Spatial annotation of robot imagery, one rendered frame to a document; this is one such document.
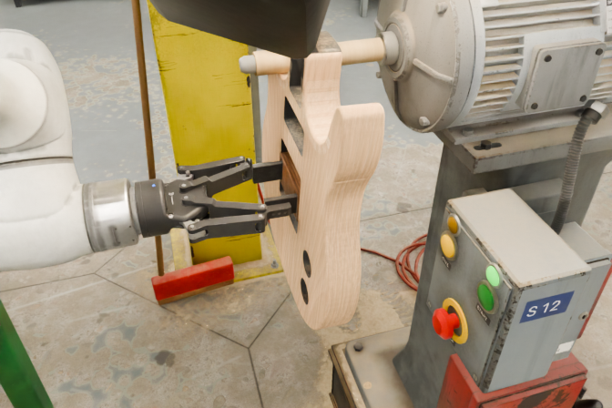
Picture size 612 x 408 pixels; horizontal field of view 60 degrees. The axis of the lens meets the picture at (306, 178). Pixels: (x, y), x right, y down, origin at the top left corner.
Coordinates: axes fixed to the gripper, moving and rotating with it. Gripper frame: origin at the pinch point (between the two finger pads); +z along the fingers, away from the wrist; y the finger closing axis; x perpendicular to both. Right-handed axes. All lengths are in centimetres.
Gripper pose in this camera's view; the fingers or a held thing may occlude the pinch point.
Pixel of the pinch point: (286, 186)
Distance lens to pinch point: 74.8
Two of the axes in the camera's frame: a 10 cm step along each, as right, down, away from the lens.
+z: 9.6, -1.5, 2.4
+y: 2.8, 6.2, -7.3
